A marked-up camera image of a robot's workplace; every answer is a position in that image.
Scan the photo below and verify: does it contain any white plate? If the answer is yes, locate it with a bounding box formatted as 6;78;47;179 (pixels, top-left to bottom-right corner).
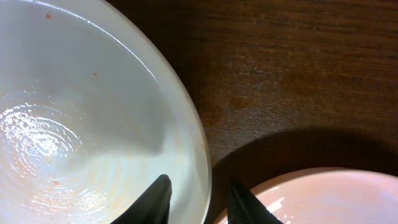
213;167;398;224
1;0;211;223

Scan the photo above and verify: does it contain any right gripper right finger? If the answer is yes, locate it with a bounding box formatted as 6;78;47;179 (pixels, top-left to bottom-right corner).
226;179;283;224

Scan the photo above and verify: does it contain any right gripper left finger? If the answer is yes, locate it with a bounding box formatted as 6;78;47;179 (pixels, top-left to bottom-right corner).
111;174;172;224

